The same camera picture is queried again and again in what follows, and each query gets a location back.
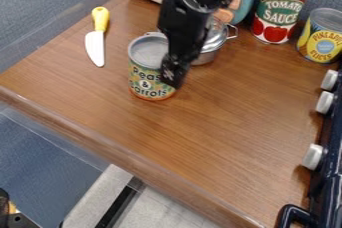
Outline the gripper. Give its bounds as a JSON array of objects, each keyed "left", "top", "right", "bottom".
[{"left": 156, "top": 0, "right": 217, "bottom": 90}]

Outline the green can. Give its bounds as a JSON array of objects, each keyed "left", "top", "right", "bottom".
[{"left": 126, "top": 33, "right": 178, "bottom": 102}]

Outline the silver pot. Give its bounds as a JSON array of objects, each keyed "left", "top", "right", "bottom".
[{"left": 142, "top": 21, "right": 241, "bottom": 67}]

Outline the silver lid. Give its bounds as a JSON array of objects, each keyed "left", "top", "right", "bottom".
[{"left": 199, "top": 16, "right": 232, "bottom": 54}]

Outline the red can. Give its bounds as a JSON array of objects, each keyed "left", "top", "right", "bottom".
[{"left": 249, "top": 0, "right": 310, "bottom": 45}]

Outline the yellow can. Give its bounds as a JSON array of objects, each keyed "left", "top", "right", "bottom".
[{"left": 295, "top": 7, "right": 342, "bottom": 65}]

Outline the toy stove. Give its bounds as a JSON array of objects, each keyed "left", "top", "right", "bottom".
[{"left": 273, "top": 68, "right": 342, "bottom": 228}]

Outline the yellow handled toy knife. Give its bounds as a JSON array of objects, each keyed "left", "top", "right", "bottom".
[{"left": 84, "top": 6, "right": 111, "bottom": 68}]

